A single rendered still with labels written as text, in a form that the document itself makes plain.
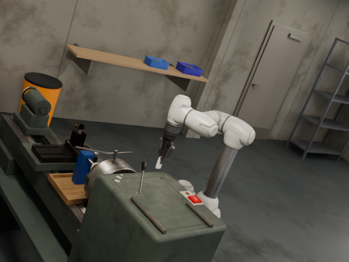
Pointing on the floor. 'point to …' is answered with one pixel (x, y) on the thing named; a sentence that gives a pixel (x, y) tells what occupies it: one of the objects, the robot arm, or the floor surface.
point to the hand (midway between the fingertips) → (159, 162)
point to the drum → (43, 88)
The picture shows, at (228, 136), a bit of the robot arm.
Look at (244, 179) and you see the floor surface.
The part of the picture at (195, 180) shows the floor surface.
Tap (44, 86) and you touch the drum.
